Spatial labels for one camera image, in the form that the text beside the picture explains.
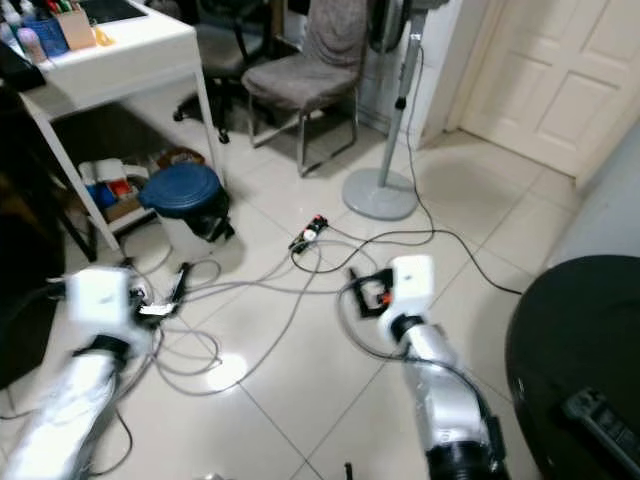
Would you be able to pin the blue lidded trash bin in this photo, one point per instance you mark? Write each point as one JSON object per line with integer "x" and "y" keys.
{"x": 185, "y": 193}

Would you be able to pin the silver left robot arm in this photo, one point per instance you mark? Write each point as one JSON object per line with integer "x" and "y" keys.
{"x": 70, "y": 420}

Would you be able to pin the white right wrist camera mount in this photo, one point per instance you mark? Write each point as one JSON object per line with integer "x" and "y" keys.
{"x": 412, "y": 280}

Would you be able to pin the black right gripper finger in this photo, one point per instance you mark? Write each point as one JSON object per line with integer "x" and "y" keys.
{"x": 353, "y": 277}

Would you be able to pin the black round seat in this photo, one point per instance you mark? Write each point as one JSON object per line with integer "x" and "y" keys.
{"x": 575, "y": 340}

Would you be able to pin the grey standing fan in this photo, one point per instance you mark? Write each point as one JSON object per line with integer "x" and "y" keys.
{"x": 380, "y": 192}

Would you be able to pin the small yellow item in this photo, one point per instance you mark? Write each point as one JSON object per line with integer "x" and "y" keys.
{"x": 102, "y": 37}

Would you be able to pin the white panel door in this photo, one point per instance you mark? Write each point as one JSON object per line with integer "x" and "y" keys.
{"x": 550, "y": 70}

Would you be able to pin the black flat device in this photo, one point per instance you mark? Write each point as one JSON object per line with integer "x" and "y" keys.
{"x": 16, "y": 70}

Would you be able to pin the pink bottle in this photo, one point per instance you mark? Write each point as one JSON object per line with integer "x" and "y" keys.
{"x": 32, "y": 46}

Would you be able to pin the black power strip with plugs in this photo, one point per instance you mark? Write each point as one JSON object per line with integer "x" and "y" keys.
{"x": 307, "y": 233}

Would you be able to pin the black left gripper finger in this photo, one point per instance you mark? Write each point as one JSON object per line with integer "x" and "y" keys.
{"x": 182, "y": 282}

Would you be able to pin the grey fabric chair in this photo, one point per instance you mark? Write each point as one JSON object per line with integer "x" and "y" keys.
{"x": 310, "y": 70}

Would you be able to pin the black plug strip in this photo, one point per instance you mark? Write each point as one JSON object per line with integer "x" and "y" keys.
{"x": 600, "y": 418}

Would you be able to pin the white desk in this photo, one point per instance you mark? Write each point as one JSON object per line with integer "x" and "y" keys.
{"x": 130, "y": 55}

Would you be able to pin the white storage containers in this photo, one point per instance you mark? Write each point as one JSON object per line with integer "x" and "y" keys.
{"x": 110, "y": 182}

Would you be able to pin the blue basket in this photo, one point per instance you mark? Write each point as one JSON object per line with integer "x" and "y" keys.
{"x": 48, "y": 37}

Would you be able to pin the tan wooden box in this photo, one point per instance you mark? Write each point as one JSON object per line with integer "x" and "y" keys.
{"x": 77, "y": 29}

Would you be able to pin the brown bowl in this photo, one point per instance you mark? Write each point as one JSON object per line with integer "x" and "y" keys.
{"x": 182, "y": 158}

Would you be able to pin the black desk mat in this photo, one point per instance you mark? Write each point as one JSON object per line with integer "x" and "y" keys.
{"x": 110, "y": 10}

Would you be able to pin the black office chair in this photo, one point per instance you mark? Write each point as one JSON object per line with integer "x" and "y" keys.
{"x": 222, "y": 50}

